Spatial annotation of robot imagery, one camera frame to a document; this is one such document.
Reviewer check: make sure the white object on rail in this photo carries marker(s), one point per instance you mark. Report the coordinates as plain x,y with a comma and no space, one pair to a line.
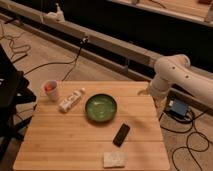
58,15

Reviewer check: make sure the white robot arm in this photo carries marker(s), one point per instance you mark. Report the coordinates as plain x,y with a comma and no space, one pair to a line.
176,69

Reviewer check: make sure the blue power box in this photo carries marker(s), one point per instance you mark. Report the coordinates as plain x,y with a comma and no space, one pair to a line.
178,108

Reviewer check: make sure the black eraser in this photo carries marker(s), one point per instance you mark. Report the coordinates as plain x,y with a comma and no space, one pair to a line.
121,135

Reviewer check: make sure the white cup with red contents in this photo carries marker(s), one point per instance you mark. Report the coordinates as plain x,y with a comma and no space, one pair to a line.
50,88

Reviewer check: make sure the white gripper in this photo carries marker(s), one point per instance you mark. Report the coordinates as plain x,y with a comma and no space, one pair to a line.
153,92

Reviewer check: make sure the white sponge pad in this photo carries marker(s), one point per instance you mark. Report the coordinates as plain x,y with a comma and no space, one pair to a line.
114,159

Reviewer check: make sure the black chair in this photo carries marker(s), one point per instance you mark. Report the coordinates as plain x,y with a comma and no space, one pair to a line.
13,91

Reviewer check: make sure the green bowl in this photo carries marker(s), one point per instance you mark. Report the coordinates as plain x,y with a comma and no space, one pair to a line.
100,108

